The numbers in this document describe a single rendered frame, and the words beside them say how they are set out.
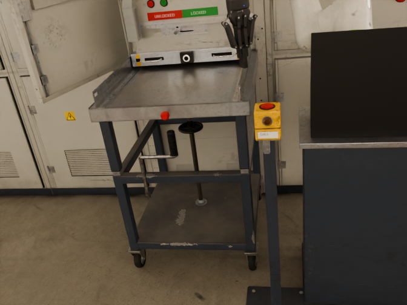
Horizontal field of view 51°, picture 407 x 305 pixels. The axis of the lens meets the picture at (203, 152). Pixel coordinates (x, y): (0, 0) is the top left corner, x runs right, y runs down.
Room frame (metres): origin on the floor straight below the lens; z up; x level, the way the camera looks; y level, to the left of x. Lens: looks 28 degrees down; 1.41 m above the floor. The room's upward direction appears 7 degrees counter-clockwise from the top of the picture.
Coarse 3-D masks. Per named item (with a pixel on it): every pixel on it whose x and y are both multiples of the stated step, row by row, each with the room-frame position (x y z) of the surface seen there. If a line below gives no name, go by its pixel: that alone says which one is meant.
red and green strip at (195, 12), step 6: (156, 12) 2.00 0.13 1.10; (162, 12) 1.99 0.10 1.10; (168, 12) 1.98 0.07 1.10; (174, 12) 1.98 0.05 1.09; (180, 12) 1.97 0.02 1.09; (186, 12) 1.97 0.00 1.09; (192, 12) 1.96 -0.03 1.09; (198, 12) 1.96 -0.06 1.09; (204, 12) 1.95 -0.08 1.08; (210, 12) 1.94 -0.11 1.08; (216, 12) 1.94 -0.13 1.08; (150, 18) 2.00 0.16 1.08; (156, 18) 2.00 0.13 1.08; (162, 18) 1.99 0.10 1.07; (168, 18) 1.98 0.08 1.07; (174, 18) 1.98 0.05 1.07
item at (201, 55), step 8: (200, 48) 1.96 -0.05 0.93; (208, 48) 1.94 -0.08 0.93; (216, 48) 1.93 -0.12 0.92; (224, 48) 1.92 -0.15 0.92; (144, 56) 2.00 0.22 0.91; (152, 56) 1.99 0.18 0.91; (160, 56) 1.99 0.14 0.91; (168, 56) 1.98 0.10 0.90; (176, 56) 1.97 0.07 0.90; (200, 56) 1.95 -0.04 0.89; (208, 56) 1.94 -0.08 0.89; (136, 64) 2.01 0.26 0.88; (152, 64) 2.00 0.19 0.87; (160, 64) 1.99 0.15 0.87
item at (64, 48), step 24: (24, 0) 1.77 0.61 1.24; (48, 0) 1.87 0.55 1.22; (72, 0) 2.00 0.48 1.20; (96, 0) 2.12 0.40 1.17; (24, 24) 1.77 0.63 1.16; (48, 24) 1.87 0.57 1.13; (72, 24) 1.97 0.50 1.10; (96, 24) 2.09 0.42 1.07; (120, 24) 2.23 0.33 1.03; (24, 48) 1.73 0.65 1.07; (48, 48) 1.84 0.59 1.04; (72, 48) 1.94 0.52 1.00; (96, 48) 2.06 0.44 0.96; (120, 48) 2.20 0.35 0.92; (48, 72) 1.81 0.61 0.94; (72, 72) 1.91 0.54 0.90; (96, 72) 2.04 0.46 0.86; (48, 96) 1.75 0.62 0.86
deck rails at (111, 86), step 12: (120, 72) 1.86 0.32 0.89; (132, 72) 1.98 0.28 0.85; (240, 72) 1.77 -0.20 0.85; (108, 84) 1.72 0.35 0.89; (120, 84) 1.82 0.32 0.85; (240, 84) 1.49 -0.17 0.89; (96, 96) 1.58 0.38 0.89; (108, 96) 1.67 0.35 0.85; (240, 96) 1.46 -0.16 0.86; (96, 108) 1.56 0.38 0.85
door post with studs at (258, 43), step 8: (256, 0) 2.10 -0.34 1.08; (256, 8) 2.10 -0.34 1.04; (256, 24) 2.10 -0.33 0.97; (256, 32) 2.10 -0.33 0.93; (264, 32) 2.09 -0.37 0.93; (256, 40) 2.10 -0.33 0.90; (264, 40) 2.09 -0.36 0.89; (256, 48) 2.10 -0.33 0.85; (264, 48) 2.09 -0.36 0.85; (264, 56) 2.09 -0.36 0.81; (264, 64) 2.09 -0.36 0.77; (264, 72) 2.09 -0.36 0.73; (264, 80) 2.09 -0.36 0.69; (264, 88) 2.09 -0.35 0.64; (264, 96) 2.09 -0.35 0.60
